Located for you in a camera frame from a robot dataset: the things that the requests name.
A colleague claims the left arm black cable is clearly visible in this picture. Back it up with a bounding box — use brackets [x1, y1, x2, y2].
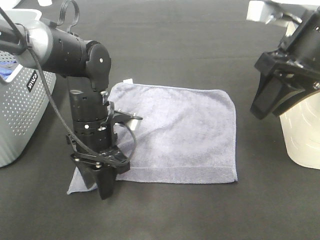
[0, 0, 137, 168]

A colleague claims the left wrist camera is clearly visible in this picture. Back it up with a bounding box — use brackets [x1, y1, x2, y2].
[111, 109, 143, 131]

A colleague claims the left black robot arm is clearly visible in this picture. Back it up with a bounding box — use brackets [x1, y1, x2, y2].
[0, 17, 137, 199]

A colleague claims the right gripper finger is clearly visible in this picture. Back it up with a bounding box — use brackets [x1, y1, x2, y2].
[272, 83, 320, 117]
[250, 73, 283, 120]

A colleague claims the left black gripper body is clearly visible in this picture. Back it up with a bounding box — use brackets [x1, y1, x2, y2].
[70, 146, 131, 174]

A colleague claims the white laundry basket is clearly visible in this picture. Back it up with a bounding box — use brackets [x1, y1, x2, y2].
[278, 21, 320, 169]

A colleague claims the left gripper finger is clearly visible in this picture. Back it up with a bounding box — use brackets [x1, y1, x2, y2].
[94, 167, 117, 200]
[77, 162, 98, 190]

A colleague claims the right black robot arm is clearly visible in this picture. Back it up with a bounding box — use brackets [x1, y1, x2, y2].
[250, 9, 320, 120]

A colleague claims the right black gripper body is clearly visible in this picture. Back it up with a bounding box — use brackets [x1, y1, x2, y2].
[254, 49, 320, 92]

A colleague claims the grey perforated laundry basket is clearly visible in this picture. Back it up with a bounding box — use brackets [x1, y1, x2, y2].
[0, 18, 49, 167]

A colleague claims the blue towel in basket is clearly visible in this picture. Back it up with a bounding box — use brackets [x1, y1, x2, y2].
[0, 61, 18, 80]

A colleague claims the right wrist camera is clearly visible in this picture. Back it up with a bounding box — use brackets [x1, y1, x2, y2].
[246, 0, 304, 27]

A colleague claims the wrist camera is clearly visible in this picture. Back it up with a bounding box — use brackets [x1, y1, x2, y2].
[111, 109, 143, 131]
[246, 0, 304, 27]

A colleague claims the white cylinder at table edge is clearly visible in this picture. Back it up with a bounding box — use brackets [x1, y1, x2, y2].
[38, 0, 53, 7]

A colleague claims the grey-blue microfibre towel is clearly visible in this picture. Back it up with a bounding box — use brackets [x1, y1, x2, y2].
[66, 78, 239, 195]

